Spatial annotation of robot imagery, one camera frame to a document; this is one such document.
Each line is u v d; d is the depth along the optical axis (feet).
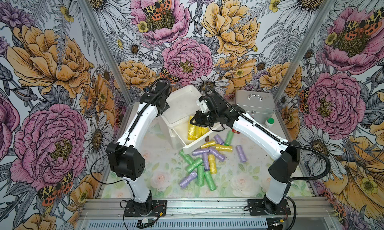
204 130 2.69
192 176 2.67
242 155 2.99
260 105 3.27
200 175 2.73
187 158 2.89
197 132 2.66
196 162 2.87
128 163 1.51
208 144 3.09
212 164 2.86
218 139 3.24
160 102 1.93
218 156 2.93
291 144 1.56
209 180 2.67
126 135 1.58
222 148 3.02
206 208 2.50
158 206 2.45
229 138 3.23
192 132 2.43
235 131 1.82
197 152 3.00
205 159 2.92
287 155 1.49
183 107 2.79
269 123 3.19
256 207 2.44
